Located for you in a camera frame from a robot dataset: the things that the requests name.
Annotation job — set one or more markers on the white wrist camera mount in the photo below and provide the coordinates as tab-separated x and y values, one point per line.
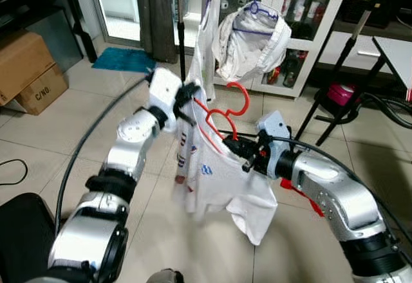
273	128
164	90

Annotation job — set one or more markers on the white framed glass door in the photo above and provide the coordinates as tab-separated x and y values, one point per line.
119	6

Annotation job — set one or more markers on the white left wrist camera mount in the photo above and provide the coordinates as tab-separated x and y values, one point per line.
164	90

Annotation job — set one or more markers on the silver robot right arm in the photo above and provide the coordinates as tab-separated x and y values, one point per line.
335	193

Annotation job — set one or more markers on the black chair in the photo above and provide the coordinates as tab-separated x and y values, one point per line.
19	238

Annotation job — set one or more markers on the small red plastic object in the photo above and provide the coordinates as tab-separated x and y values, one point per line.
315	207

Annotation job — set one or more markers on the red plastic hanger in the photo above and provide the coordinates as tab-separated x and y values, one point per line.
247	98

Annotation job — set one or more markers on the plain white garment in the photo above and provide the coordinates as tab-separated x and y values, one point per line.
257	51

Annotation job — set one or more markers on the teal floor mat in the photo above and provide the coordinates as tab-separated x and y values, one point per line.
122	60

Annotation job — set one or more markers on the low white drawer unit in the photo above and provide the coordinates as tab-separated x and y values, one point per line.
360	58

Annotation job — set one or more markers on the pink round appliance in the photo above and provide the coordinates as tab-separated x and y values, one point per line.
341	95

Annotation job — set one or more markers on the plain cardboard box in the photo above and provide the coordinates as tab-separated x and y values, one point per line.
22	61

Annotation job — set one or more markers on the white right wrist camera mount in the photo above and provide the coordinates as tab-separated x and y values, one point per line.
273	128

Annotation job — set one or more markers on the white garment with green print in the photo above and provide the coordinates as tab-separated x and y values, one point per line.
206	38

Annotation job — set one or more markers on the white shirt with flag prints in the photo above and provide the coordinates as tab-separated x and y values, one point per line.
212	186

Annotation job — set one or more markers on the grey robot leg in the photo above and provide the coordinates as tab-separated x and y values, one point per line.
165	276

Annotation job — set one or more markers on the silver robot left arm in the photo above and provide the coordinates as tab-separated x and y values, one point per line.
129	141

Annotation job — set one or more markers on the dark grey curtain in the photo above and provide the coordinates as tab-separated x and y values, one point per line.
154	19

